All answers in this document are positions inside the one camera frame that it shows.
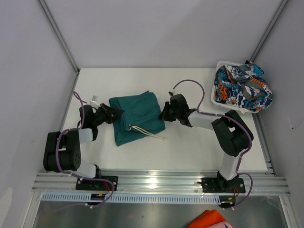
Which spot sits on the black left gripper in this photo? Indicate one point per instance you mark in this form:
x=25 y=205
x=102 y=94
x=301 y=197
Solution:
x=108 y=113

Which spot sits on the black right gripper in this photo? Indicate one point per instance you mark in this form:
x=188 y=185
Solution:
x=169 y=111

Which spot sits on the teal green shorts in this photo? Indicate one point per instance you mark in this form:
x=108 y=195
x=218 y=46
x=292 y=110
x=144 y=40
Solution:
x=140 y=118

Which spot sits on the patterned blue orange shorts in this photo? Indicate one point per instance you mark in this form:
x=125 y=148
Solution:
x=243 y=86

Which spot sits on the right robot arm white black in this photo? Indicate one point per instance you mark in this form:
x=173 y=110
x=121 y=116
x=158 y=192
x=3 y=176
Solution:
x=233 y=135

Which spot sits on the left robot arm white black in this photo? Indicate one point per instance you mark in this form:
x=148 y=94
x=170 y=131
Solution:
x=63 y=149

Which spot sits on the white plastic mesh basket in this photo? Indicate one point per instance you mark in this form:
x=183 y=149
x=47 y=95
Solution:
x=227 y=106

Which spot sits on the orange cloth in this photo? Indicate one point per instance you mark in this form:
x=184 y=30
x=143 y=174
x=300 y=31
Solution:
x=206 y=219

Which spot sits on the pink cloth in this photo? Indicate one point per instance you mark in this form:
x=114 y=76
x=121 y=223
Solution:
x=224 y=224

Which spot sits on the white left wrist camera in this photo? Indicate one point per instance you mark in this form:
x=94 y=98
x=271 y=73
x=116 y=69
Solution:
x=94 y=103

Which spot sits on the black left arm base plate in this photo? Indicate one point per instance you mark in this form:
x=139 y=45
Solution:
x=91 y=185

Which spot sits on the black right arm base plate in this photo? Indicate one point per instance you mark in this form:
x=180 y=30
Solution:
x=211 y=185

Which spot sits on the white slotted cable duct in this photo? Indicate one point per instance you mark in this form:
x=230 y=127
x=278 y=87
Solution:
x=132 y=198

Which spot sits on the left aluminium frame post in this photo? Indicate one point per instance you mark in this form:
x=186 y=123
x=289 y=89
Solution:
x=57 y=33

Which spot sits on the aluminium frame post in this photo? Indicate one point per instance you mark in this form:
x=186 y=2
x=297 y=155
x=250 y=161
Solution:
x=283 y=5
x=57 y=33

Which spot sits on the aluminium mounting rail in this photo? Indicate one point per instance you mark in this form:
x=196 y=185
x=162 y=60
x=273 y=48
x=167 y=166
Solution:
x=163 y=182

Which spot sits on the right aluminium frame post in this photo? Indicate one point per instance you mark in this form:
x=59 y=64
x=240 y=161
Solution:
x=283 y=5

